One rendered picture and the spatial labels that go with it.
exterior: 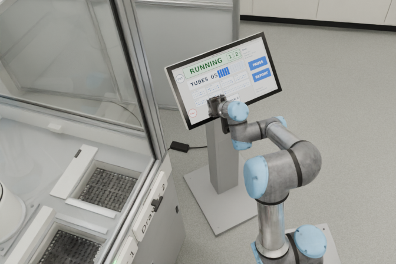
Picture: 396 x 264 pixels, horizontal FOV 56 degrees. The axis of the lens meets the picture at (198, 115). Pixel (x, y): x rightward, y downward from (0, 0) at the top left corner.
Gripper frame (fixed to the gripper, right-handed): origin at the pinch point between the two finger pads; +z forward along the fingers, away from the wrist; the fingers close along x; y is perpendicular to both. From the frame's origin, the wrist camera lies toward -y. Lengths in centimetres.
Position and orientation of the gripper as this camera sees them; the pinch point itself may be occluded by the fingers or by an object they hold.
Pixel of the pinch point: (212, 110)
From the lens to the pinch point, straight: 175.8
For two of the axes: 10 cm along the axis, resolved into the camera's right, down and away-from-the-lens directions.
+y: -3.4, -9.3, -1.8
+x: -9.0, 3.7, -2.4
